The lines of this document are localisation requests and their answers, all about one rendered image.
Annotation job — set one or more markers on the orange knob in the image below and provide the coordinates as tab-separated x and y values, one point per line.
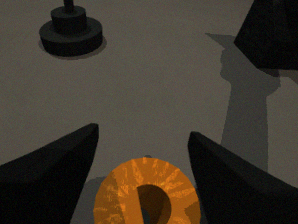
159	187

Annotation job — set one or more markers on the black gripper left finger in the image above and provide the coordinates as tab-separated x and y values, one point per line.
43	187

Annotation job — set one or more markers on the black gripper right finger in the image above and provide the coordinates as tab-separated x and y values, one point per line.
233	191

